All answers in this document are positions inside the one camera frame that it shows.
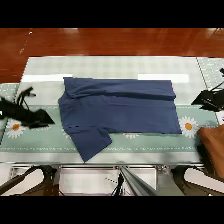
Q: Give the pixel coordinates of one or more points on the blue T-shirt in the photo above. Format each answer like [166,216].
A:
[123,110]

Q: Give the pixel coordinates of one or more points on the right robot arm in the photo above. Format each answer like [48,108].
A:
[208,100]

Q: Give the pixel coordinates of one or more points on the brown garment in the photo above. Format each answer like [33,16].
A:
[215,150]

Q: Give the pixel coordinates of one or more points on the silver frame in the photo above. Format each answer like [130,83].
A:
[140,186]

